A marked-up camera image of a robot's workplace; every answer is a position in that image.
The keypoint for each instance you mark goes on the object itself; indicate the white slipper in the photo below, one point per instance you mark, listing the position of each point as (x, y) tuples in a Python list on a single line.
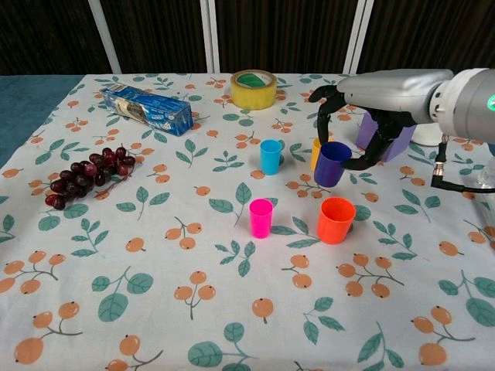
[(425, 138)]

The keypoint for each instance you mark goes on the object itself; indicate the white double frame post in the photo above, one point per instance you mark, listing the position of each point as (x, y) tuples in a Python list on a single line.
[(207, 38)]

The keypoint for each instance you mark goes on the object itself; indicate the orange plastic cup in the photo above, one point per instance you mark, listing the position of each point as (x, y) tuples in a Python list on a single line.
[(333, 230)]

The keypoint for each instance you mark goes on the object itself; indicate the blue toothpaste box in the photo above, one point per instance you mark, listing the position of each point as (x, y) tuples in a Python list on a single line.
[(162, 110)]

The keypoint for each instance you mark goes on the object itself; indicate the yellow plastic cup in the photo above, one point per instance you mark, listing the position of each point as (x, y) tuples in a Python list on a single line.
[(316, 154)]

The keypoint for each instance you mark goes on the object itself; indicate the light blue plastic cup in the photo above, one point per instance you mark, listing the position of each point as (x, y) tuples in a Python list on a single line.
[(270, 162)]

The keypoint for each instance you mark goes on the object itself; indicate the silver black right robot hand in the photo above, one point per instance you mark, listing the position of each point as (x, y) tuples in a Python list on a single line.
[(386, 96)]

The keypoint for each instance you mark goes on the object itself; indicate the dark blue plastic cup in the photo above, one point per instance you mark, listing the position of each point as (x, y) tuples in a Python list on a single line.
[(328, 174)]

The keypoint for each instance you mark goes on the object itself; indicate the dark red grape bunch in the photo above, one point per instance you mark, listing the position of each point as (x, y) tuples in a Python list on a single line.
[(77, 181)]

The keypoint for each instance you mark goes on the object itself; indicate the floral print tablecloth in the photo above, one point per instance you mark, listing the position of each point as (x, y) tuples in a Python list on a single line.
[(154, 251)]

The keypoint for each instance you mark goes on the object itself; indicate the purple foam cube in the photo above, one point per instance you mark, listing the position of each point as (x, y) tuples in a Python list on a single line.
[(363, 135)]

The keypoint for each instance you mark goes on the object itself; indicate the pink plastic cup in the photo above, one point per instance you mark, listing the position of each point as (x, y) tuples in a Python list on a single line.
[(260, 224)]

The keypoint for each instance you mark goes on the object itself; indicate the clear plastic bottle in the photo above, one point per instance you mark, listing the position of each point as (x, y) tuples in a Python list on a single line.
[(489, 174)]

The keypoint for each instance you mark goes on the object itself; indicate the yellow packing tape roll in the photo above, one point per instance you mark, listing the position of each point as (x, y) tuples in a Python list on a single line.
[(251, 98)]

